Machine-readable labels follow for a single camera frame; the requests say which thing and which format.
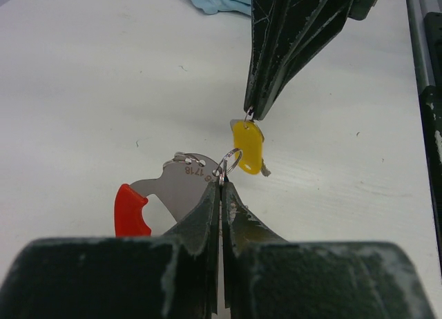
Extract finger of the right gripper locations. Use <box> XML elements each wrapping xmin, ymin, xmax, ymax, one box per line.
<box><xmin>244</xmin><ymin>0</ymin><xmax>292</xmax><ymax>114</ymax></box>

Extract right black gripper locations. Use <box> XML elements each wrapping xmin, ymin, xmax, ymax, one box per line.
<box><xmin>255</xmin><ymin>0</ymin><xmax>378</xmax><ymax>120</ymax></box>

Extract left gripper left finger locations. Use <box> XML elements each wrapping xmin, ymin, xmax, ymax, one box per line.
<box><xmin>1</xmin><ymin>184</ymin><xmax>220</xmax><ymax>318</ymax></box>

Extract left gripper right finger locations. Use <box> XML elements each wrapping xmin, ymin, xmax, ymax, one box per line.
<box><xmin>221</xmin><ymin>182</ymin><xmax>434</xmax><ymax>318</ymax></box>

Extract yellow key tag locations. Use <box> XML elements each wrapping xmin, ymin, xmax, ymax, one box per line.
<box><xmin>230</xmin><ymin>107</ymin><xmax>271</xmax><ymax>177</ymax></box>

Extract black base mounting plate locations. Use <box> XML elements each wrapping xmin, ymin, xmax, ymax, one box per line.
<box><xmin>419</xmin><ymin>12</ymin><xmax>441</xmax><ymax>252</ymax></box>

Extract aluminium frame rails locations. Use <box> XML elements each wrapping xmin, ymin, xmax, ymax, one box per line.
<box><xmin>406</xmin><ymin>0</ymin><xmax>441</xmax><ymax>94</ymax></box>

